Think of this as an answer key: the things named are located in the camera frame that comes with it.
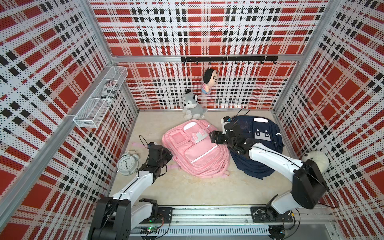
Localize white fluffy plush dog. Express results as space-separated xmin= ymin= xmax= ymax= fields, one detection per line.
xmin=302 ymin=151 xmax=330 ymax=174

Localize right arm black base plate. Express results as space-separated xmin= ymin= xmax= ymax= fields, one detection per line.
xmin=251 ymin=206 xmax=294 ymax=223

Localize black-haired hanging doll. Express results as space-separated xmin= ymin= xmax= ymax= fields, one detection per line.
xmin=202 ymin=69 xmax=218 ymax=94

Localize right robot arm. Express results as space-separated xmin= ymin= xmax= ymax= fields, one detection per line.
xmin=209 ymin=122 xmax=329 ymax=217

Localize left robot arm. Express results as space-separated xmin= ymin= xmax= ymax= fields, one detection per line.
xmin=88 ymin=142 xmax=173 ymax=240

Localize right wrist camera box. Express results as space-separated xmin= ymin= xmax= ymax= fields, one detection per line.
xmin=221 ymin=116 xmax=232 ymax=135

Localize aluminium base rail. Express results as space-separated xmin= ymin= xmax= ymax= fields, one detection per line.
xmin=158 ymin=205 xmax=336 ymax=226

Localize white wire mesh basket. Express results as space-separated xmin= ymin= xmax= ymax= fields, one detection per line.
xmin=74 ymin=66 xmax=128 ymax=129

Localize green circuit board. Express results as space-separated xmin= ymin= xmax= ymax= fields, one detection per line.
xmin=131 ymin=227 xmax=159 ymax=236

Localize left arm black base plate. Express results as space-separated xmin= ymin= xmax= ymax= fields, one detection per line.
xmin=141 ymin=207 xmax=174 ymax=224

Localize navy blue backpack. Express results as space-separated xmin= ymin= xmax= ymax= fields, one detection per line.
xmin=230 ymin=116 xmax=285 ymax=180

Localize grey husky plush toy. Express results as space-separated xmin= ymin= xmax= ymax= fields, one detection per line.
xmin=183 ymin=90 xmax=207 ymax=121

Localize pink backpack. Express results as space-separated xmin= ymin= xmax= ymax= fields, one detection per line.
xmin=161 ymin=119 xmax=230 ymax=178

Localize white alarm clock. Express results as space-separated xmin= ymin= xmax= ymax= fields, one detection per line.
xmin=117 ymin=153 xmax=140 ymax=176

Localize striped can in basket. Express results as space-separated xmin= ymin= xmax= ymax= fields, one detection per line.
xmin=101 ymin=81 xmax=118 ymax=102

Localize black wall hook rail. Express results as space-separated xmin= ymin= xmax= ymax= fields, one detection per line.
xmin=181 ymin=56 xmax=279 ymax=63

